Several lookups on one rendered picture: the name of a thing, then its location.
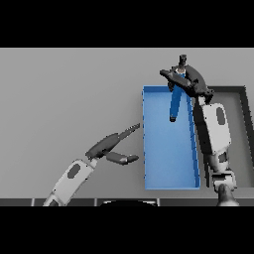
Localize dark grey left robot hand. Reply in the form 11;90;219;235
84;123;141;167

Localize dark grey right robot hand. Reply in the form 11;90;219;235
159;64;215;104

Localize blue pipe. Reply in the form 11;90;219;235
169;54;189;123

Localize blue bin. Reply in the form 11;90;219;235
141;85;201;191

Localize dark grey bin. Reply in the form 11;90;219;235
194;85;254;190

